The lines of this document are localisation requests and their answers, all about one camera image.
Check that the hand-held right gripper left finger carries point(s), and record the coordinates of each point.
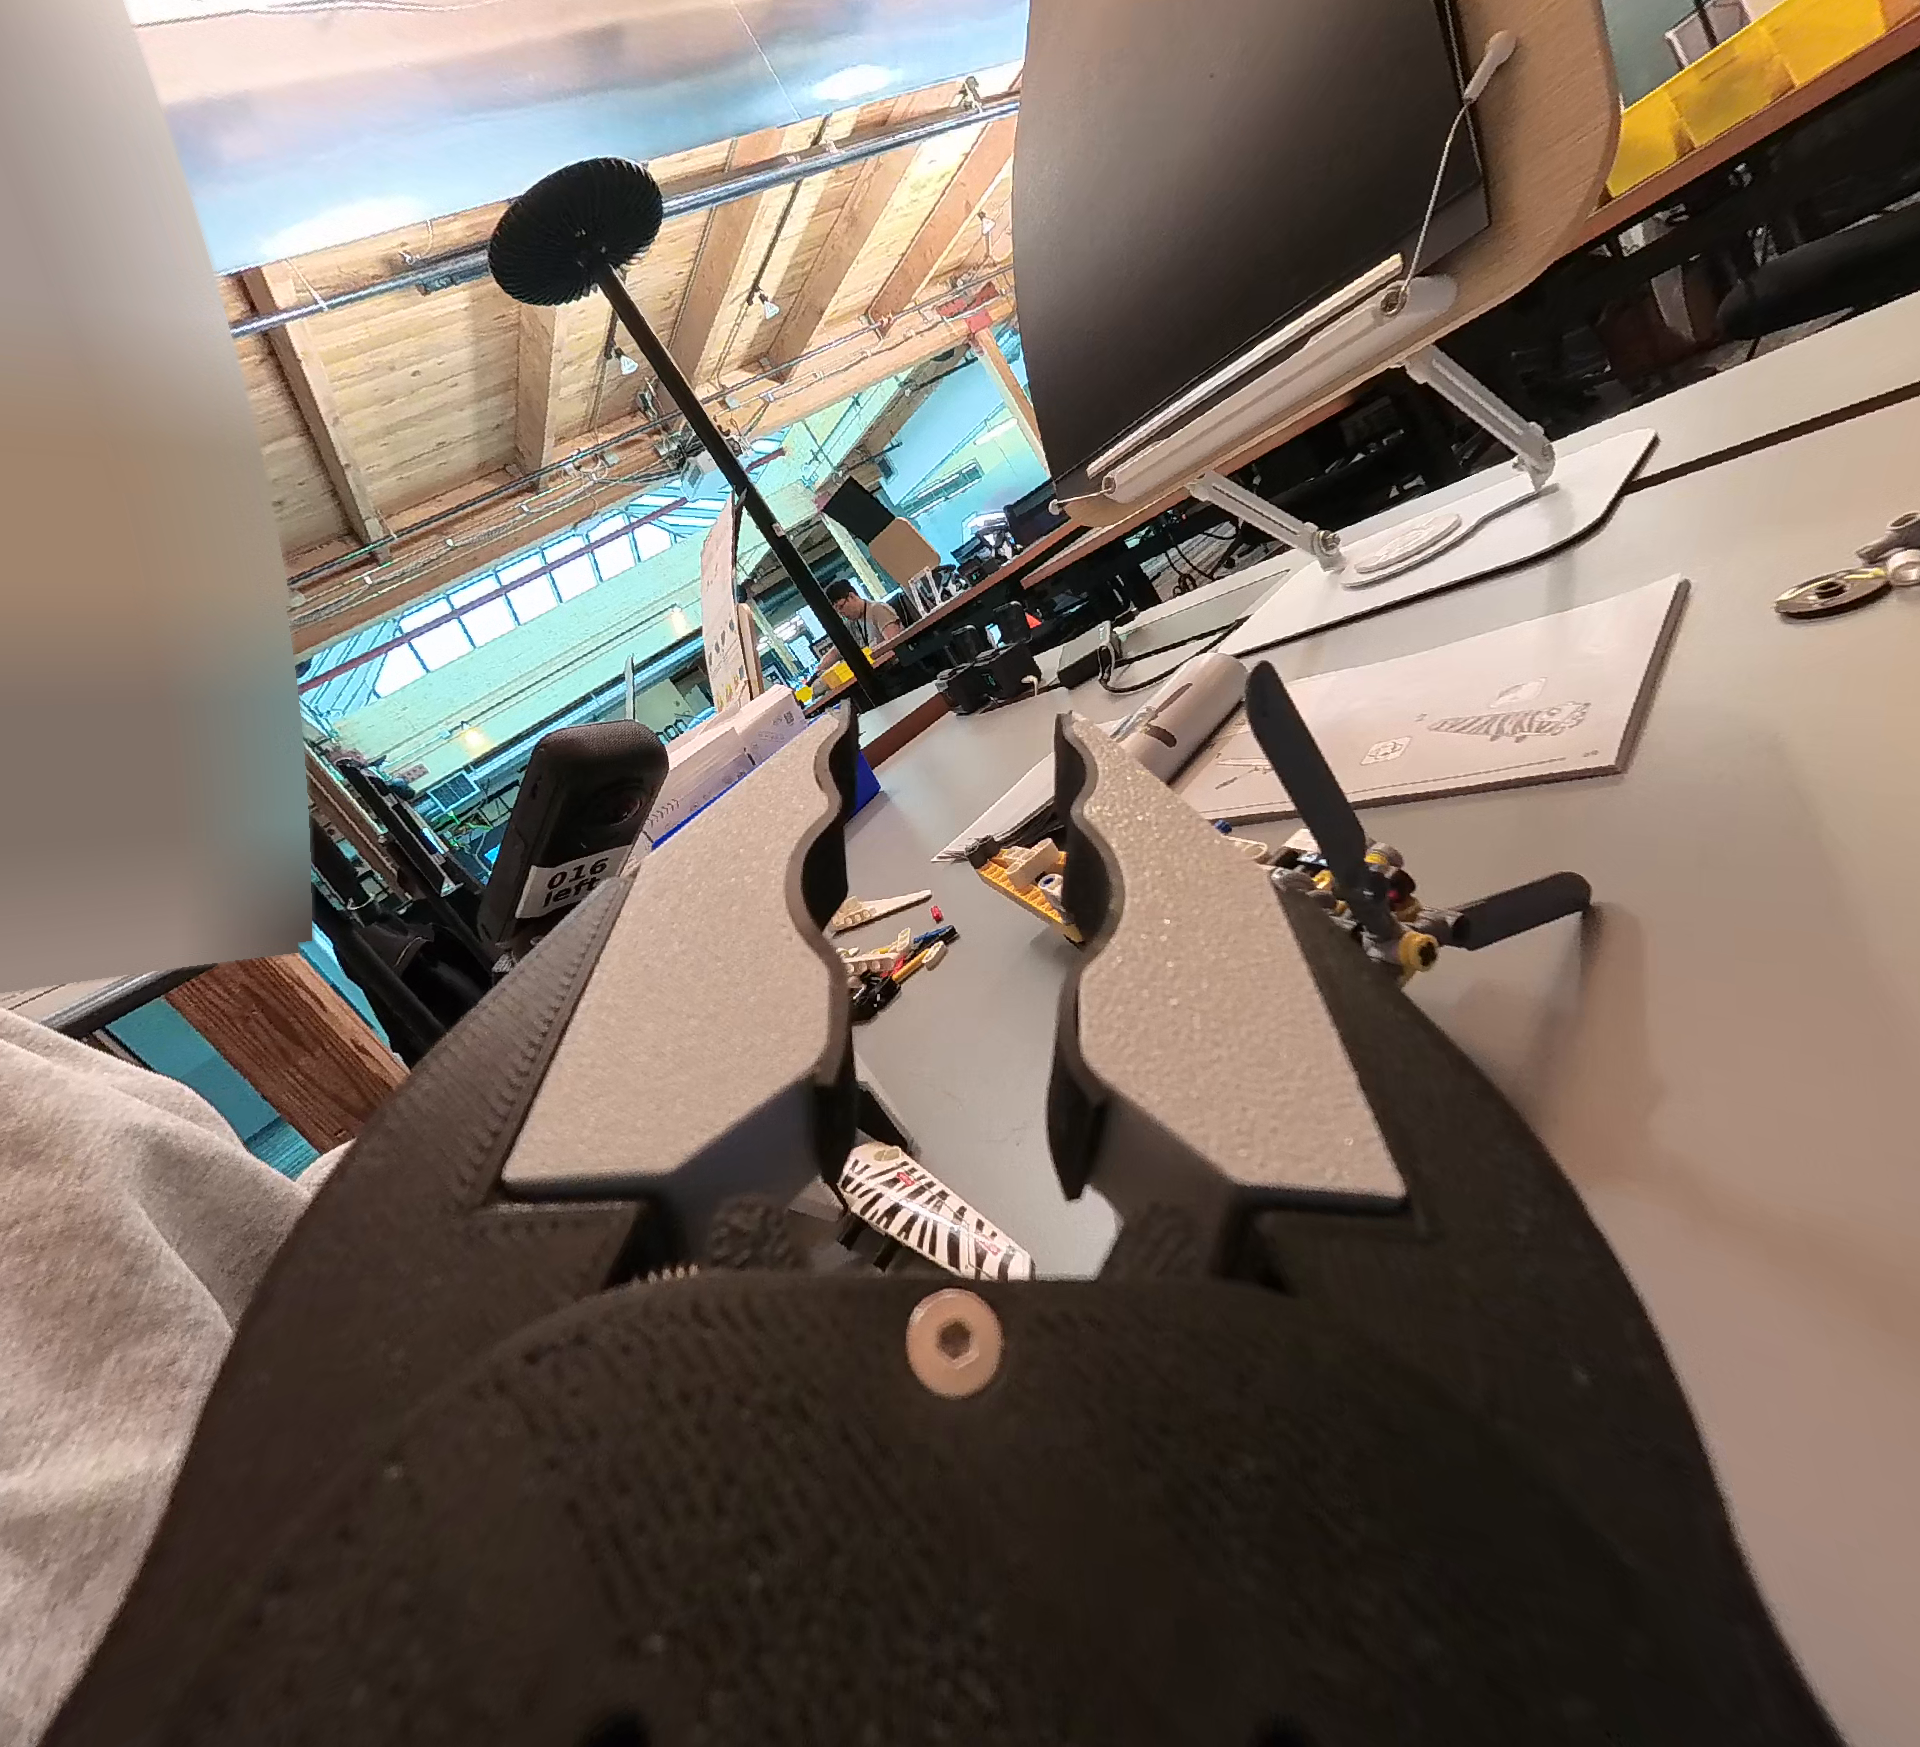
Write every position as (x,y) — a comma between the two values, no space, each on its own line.
(691,1012)

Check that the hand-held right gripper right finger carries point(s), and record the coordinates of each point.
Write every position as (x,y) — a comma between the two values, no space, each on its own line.
(1230,1028)

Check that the zebra-striped lego piece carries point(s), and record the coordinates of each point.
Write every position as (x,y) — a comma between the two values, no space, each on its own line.
(937,1215)

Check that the cluster of small lego pieces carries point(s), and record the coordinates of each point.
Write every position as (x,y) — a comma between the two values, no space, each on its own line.
(892,962)

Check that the tan lego plate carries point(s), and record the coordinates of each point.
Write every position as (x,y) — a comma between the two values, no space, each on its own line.
(885,907)

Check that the yellow lego piece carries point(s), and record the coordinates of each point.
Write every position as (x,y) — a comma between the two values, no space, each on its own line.
(1023,874)

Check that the stack of white boxes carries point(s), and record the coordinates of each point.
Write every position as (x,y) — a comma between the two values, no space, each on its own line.
(734,749)

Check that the white yellow standing banner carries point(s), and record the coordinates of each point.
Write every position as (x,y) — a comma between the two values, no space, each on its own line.
(725,622)

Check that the white cylinder tube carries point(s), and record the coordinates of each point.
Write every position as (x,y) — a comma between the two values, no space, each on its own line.
(1191,714)

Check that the grey flat device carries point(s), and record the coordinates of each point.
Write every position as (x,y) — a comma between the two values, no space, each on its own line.
(1200,607)

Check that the small black device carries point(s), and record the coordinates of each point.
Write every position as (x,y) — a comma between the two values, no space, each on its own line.
(982,678)

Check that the white instruction booklet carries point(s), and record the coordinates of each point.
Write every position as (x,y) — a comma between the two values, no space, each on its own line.
(1574,667)

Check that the black disc lamp on pole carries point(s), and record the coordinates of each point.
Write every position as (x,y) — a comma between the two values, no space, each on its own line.
(576,231)

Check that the silver laptop stand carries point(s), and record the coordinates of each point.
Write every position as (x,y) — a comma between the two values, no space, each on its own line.
(1559,480)

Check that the person's grey sweatshirt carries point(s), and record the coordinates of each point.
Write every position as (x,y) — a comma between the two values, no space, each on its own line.
(105,1327)

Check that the round metal disc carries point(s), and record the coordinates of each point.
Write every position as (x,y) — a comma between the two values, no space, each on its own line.
(1829,595)

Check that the grey metal part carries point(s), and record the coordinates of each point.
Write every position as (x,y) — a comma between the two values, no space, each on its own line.
(1895,554)

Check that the black office chair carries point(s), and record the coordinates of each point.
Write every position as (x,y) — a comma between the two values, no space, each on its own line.
(1822,277)

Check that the yellow plastic bin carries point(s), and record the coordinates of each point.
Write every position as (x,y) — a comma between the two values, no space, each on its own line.
(1727,98)
(1842,22)
(1646,142)

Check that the black laptop on stand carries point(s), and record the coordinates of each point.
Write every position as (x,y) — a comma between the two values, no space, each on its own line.
(1530,52)

